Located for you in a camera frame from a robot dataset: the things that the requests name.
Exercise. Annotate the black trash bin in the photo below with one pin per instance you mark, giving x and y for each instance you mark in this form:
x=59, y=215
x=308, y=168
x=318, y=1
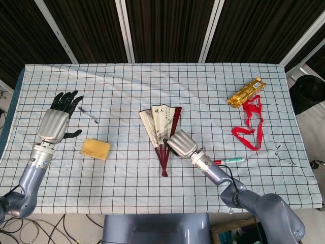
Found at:
x=308, y=94

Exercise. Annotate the black ballpoint pen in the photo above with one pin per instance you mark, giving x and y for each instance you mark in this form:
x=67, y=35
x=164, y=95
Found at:
x=87, y=115

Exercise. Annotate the white metal frame post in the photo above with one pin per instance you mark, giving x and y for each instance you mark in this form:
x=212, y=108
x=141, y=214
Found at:
x=210, y=30
x=303, y=43
x=125, y=30
x=57, y=33

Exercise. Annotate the cardboard box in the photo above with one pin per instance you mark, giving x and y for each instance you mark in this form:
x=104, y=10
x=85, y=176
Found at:
x=228, y=232

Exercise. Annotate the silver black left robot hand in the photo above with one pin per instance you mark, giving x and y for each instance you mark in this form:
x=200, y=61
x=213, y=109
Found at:
x=53, y=124

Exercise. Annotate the red ribbon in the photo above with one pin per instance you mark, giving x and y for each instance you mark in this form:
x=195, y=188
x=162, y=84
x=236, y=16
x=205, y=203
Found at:
x=250, y=108

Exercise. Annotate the blue-grey robot torso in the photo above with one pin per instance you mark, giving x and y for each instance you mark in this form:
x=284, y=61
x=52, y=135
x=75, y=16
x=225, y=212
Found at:
x=155, y=228

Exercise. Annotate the gold foil package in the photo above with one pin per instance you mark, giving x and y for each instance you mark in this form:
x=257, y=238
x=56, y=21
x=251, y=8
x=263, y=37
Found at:
x=246, y=92

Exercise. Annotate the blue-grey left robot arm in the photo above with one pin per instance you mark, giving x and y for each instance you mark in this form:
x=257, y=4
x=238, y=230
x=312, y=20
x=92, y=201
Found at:
x=33, y=175

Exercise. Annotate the white black-grid tablecloth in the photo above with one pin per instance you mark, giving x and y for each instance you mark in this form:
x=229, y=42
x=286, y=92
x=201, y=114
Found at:
x=152, y=84

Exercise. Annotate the black caster wheel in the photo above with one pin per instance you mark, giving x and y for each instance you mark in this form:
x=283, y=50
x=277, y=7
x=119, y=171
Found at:
x=317, y=164

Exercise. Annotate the red-capped white marker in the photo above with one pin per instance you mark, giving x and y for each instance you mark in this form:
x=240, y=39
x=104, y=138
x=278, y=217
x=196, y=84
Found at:
x=233, y=160

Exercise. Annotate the ink-painted paper folding fan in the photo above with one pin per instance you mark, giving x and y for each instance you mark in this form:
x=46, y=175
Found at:
x=157, y=122

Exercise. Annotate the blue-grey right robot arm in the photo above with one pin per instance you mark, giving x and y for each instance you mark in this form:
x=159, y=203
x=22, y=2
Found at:
x=266, y=203

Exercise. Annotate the yellow sponge block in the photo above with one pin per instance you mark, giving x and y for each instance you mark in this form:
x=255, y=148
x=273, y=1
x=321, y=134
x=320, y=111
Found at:
x=96, y=149

